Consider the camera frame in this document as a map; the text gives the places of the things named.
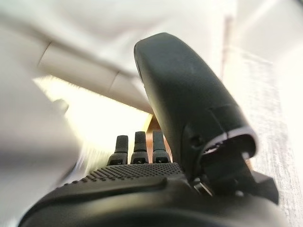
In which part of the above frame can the white bed sheet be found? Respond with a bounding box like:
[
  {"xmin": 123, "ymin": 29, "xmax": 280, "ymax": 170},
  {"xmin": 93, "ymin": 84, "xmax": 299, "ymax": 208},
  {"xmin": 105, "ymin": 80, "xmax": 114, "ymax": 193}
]
[{"xmin": 0, "ymin": 0, "xmax": 237, "ymax": 79}]

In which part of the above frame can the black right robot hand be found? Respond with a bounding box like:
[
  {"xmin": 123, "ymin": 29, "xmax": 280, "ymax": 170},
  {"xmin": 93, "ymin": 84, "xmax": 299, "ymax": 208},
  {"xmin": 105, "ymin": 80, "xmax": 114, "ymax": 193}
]
[{"xmin": 18, "ymin": 32, "xmax": 279, "ymax": 227}]

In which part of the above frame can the beige upholstered bed frame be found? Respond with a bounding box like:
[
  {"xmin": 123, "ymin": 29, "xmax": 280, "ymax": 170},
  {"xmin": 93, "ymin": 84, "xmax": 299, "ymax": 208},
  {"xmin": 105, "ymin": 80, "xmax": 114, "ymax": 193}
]
[{"xmin": 37, "ymin": 42, "xmax": 154, "ymax": 114}]

